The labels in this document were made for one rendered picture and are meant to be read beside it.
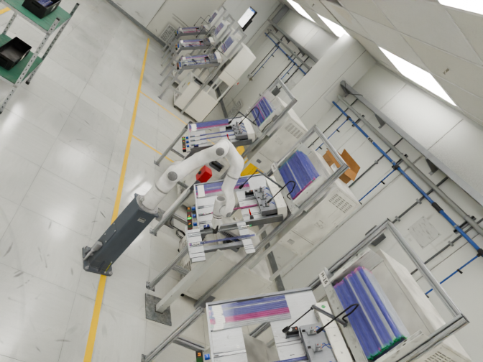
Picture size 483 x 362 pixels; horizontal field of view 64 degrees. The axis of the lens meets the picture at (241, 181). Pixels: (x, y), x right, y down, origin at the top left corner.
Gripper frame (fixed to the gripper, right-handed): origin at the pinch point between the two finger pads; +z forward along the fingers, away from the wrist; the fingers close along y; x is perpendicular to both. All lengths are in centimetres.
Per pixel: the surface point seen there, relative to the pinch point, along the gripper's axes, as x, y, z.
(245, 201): 35, -40, 2
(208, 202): 5, -50, 11
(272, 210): 50, -14, -8
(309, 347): 33, 111, -11
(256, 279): 51, -6, 67
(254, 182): 50, -68, 0
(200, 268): -9.6, 14.0, 27.2
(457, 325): 82, 139, -64
